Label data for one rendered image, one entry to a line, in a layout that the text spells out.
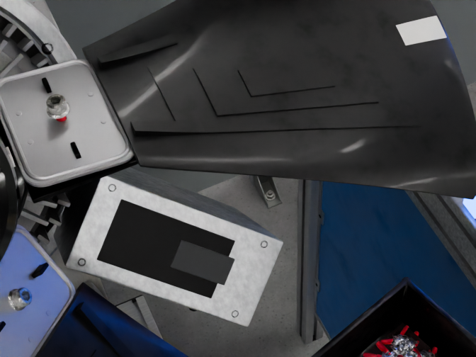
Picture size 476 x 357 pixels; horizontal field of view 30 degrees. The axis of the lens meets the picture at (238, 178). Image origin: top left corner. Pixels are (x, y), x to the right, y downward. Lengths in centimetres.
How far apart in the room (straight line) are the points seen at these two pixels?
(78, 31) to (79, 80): 91
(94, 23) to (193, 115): 95
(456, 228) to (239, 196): 107
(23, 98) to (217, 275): 21
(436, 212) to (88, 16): 72
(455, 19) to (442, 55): 131
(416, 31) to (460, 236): 35
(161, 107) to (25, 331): 16
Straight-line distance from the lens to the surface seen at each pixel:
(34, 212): 65
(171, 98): 53
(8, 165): 47
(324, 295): 154
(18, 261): 57
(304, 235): 144
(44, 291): 58
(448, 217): 92
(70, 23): 145
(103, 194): 64
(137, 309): 174
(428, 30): 61
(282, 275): 183
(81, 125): 53
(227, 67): 55
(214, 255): 66
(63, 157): 51
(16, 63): 63
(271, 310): 179
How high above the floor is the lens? 158
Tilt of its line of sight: 53 degrees down
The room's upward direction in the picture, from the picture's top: 4 degrees counter-clockwise
